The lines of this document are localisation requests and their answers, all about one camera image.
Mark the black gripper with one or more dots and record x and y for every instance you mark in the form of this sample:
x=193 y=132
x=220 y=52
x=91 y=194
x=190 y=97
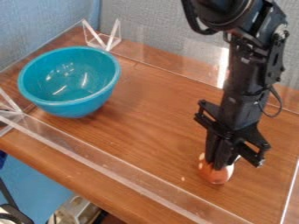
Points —
x=232 y=125

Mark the brown and white mushroom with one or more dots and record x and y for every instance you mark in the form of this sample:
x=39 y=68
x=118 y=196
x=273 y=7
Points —
x=214 y=176

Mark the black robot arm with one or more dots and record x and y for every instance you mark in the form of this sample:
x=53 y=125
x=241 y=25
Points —
x=254 y=28

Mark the blue bowl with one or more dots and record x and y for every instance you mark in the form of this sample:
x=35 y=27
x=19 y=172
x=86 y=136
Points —
x=70 y=81

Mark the clear acrylic front barrier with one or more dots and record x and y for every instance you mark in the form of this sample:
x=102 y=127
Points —
x=172 y=196

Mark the clear acrylic barrier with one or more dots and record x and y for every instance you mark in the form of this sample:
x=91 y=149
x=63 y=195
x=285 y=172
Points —
x=173 y=66
x=172 y=196

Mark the clear acrylic back barrier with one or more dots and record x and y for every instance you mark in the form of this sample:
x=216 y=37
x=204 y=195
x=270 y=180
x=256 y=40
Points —
x=173 y=66

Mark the white object under table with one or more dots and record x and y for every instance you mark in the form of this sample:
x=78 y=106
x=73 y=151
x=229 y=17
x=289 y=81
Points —
x=75 y=211

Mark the black stand leg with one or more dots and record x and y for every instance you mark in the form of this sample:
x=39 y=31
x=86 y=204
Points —
x=11 y=214

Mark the clear acrylic corner bracket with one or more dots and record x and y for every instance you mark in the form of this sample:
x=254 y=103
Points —
x=101 y=40

